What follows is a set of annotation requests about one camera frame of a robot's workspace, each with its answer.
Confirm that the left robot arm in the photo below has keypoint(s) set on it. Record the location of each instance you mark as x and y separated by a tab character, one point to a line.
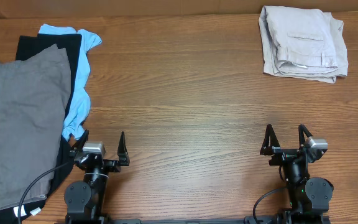
85	199

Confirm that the folded beige pants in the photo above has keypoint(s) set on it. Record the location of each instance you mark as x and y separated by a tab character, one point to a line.
302	43

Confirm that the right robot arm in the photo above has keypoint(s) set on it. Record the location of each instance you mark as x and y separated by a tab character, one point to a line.
309	196

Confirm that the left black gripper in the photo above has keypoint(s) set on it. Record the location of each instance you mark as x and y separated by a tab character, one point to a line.
114	165

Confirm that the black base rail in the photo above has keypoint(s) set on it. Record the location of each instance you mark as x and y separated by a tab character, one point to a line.
246	220

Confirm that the grey shorts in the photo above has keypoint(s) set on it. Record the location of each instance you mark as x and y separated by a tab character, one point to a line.
33	97

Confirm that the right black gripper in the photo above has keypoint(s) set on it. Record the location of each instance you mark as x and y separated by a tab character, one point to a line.
283	154

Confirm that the light blue shirt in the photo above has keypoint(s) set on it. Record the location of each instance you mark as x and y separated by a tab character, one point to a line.
80	102

